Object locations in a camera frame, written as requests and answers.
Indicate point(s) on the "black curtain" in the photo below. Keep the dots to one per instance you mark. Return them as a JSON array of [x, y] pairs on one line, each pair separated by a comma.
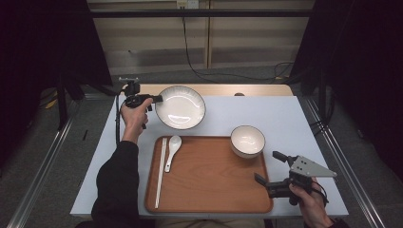
[[41, 47], [364, 63]]

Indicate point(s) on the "aluminium floor rail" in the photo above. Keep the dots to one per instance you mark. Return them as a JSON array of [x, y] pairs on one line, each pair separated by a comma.
[[41, 177], [351, 177]]

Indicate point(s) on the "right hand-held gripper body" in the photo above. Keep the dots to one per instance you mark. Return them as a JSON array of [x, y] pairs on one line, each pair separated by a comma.
[[309, 167]]

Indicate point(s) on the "white ceramic spoon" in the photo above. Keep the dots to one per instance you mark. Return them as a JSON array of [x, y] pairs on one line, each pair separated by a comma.
[[175, 144]]

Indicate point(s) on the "black horizontal frame bar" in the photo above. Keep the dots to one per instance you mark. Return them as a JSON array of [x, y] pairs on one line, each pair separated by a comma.
[[202, 13]]

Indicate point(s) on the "white plate with dark rim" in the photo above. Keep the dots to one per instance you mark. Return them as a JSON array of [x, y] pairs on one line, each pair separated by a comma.
[[182, 107]]

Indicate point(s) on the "person's right hand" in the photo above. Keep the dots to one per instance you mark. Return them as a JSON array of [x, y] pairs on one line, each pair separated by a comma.
[[312, 205]]

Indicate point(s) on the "person's left hand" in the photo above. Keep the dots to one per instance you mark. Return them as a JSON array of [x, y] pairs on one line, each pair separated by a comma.
[[134, 122]]

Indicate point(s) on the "white wall socket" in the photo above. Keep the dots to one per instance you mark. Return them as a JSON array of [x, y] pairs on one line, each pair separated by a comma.
[[187, 3]]

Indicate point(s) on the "dark table grommet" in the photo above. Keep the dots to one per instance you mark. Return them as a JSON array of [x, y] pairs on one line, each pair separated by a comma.
[[239, 94]]

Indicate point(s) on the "brown wooden tray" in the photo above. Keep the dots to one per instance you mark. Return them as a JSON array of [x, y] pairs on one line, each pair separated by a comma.
[[215, 186]]

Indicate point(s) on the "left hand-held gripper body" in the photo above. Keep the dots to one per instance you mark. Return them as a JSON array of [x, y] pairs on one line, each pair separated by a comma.
[[134, 91]]

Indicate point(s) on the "white bowl with dark rim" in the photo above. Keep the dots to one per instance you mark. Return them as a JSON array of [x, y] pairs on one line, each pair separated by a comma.
[[247, 141]]

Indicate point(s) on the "black metal stand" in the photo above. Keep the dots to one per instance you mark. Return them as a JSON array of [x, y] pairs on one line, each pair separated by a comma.
[[62, 104], [322, 95]]

